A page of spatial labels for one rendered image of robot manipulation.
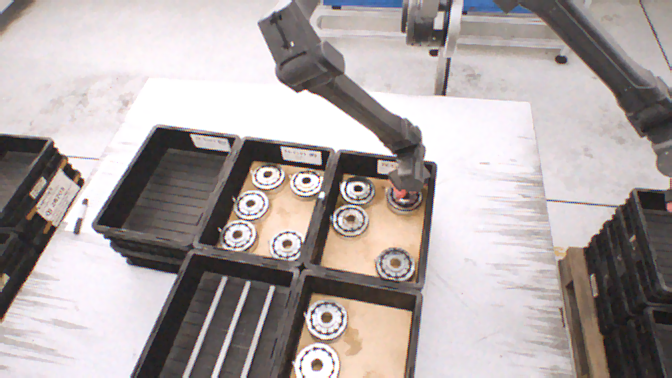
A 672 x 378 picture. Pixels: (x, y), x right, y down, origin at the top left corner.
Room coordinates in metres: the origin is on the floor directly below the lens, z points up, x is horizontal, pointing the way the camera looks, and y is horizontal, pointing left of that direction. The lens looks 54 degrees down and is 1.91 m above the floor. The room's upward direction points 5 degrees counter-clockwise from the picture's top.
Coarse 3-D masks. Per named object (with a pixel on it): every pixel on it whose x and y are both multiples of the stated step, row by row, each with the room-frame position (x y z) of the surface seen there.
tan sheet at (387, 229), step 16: (352, 176) 0.83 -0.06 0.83; (384, 192) 0.76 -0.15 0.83; (336, 208) 0.72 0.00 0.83; (368, 208) 0.71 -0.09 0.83; (384, 208) 0.71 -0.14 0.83; (384, 224) 0.65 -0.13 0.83; (400, 224) 0.65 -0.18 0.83; (416, 224) 0.64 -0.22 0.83; (336, 240) 0.61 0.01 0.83; (368, 240) 0.60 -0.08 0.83; (384, 240) 0.60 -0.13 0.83; (400, 240) 0.59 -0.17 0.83; (416, 240) 0.59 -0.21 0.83; (336, 256) 0.56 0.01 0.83; (352, 256) 0.56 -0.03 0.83; (368, 256) 0.55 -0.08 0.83; (416, 256) 0.54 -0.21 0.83; (368, 272) 0.51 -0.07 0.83; (416, 272) 0.49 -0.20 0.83
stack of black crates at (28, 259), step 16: (0, 240) 0.98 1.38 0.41; (16, 240) 0.94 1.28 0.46; (0, 256) 0.86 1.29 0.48; (16, 256) 0.90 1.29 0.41; (32, 256) 0.93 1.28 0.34; (0, 272) 0.82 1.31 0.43; (16, 272) 0.85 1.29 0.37; (0, 288) 0.77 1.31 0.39; (16, 288) 0.80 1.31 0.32; (0, 304) 0.72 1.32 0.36; (0, 320) 0.68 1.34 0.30
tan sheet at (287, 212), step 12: (252, 168) 0.90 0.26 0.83; (288, 168) 0.89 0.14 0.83; (300, 168) 0.88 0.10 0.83; (288, 180) 0.84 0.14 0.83; (288, 192) 0.79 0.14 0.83; (276, 204) 0.75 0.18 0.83; (288, 204) 0.75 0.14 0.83; (300, 204) 0.74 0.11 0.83; (312, 204) 0.74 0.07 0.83; (276, 216) 0.71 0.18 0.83; (288, 216) 0.71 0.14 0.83; (300, 216) 0.70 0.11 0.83; (264, 228) 0.67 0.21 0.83; (276, 228) 0.67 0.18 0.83; (288, 228) 0.66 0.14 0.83; (300, 228) 0.66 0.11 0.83; (264, 240) 0.63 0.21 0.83; (252, 252) 0.60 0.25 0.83; (264, 252) 0.59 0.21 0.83
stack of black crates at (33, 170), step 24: (0, 144) 1.40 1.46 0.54; (24, 144) 1.38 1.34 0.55; (48, 144) 1.32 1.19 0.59; (0, 168) 1.30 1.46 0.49; (24, 168) 1.29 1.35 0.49; (48, 168) 1.25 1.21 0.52; (72, 168) 1.34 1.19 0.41; (0, 192) 1.17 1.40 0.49; (24, 192) 1.11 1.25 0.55; (0, 216) 0.98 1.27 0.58; (24, 216) 1.03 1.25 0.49; (24, 240) 0.99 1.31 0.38; (48, 240) 1.03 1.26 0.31
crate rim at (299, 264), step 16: (240, 144) 0.91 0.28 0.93; (288, 144) 0.90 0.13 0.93; (304, 144) 0.89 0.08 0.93; (224, 176) 0.80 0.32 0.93; (320, 192) 0.71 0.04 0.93; (208, 208) 0.69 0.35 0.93; (304, 240) 0.56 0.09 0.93; (240, 256) 0.53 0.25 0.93; (256, 256) 0.53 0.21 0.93; (304, 256) 0.52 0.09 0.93
